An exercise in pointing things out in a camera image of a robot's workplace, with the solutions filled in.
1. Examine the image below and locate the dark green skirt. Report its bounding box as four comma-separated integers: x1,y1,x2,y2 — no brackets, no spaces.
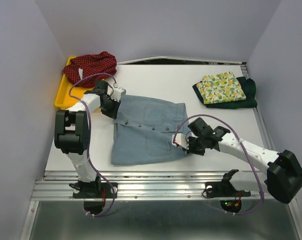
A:
196,76,257,109

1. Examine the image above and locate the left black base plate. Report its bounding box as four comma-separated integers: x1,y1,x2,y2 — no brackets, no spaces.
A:
69,181,118,218

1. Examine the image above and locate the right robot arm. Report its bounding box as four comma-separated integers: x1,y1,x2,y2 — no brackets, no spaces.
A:
172,117,302,204

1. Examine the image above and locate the aluminium rail frame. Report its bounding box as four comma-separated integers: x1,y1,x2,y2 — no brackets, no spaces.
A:
21,64,302,240

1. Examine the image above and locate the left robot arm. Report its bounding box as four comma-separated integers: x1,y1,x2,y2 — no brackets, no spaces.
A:
54,80,126,199

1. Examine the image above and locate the purple cable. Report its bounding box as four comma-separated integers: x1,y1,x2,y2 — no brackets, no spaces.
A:
172,114,265,216
68,72,119,218

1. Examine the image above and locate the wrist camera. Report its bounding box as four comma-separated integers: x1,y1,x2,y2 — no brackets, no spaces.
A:
171,133,189,150
110,87,126,102

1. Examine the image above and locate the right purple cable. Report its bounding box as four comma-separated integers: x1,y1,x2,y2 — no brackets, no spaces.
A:
172,114,265,216

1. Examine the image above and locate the lemon print skirt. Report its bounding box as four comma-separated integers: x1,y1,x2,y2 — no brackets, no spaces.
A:
193,71,246,105

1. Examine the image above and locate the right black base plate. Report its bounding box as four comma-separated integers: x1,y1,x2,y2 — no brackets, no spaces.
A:
202,181,251,214

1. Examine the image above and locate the red polka dot skirt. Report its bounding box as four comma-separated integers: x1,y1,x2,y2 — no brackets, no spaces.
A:
63,51,117,88

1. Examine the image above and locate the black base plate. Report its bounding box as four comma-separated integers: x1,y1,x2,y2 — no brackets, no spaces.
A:
202,181,251,214
69,181,118,218

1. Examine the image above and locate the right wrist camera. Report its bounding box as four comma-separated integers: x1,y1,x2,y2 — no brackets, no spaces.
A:
171,133,189,150

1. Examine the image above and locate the light blue denim skirt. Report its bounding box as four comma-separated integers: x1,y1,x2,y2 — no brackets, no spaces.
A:
111,95,189,166

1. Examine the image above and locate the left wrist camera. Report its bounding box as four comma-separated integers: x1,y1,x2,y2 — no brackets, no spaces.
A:
110,87,126,102

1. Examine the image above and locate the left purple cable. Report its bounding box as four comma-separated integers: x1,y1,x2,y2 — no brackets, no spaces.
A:
68,72,119,218

